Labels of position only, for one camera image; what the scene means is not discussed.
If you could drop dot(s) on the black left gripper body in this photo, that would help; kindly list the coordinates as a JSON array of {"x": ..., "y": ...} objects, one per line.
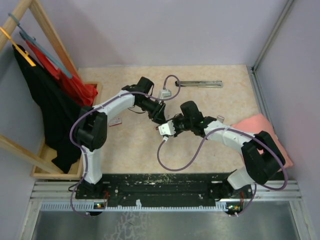
[{"x": 152, "y": 107}]

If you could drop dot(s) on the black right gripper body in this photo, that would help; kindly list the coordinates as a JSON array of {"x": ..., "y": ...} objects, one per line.
[{"x": 181, "y": 124}]

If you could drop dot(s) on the large black chrome stapler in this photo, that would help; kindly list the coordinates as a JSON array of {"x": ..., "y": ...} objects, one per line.
[{"x": 200, "y": 84}]

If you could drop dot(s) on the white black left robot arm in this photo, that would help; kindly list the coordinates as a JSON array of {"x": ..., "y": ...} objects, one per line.
[{"x": 90, "y": 130}]

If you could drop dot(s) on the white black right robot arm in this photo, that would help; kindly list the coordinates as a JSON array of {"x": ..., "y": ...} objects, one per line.
[{"x": 262, "y": 158}]

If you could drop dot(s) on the red white staple box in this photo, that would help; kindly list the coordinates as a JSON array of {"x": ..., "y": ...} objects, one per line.
[
  {"x": 220, "y": 118},
  {"x": 115, "y": 122}
]

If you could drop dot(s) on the pink folded cloth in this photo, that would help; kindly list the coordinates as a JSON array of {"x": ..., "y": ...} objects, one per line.
[{"x": 257, "y": 123}]

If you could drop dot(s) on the red hanging garment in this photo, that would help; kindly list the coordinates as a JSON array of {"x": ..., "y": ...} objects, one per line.
[{"x": 82, "y": 94}]

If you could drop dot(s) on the black hanging garment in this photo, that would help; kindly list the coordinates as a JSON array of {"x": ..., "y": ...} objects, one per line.
[{"x": 59, "y": 112}]

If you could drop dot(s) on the yellow clothes hanger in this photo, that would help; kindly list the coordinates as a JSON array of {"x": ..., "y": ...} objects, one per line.
[{"x": 23, "y": 53}]

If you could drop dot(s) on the teal clothes hanger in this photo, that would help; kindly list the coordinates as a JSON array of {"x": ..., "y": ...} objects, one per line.
[{"x": 37, "y": 47}]

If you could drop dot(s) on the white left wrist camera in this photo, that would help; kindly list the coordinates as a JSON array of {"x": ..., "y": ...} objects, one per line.
[{"x": 164, "y": 94}]

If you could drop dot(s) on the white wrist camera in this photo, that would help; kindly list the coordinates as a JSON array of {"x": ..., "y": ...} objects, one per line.
[
  {"x": 164, "y": 94},
  {"x": 167, "y": 130}
]

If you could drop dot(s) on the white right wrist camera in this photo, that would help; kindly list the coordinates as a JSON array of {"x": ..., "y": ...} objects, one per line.
[{"x": 167, "y": 130}]

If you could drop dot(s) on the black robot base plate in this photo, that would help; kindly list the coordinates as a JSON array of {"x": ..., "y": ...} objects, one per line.
[{"x": 163, "y": 190}]

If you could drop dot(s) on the aluminium rail frame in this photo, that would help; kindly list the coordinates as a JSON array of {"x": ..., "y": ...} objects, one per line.
[{"x": 60, "y": 195}]

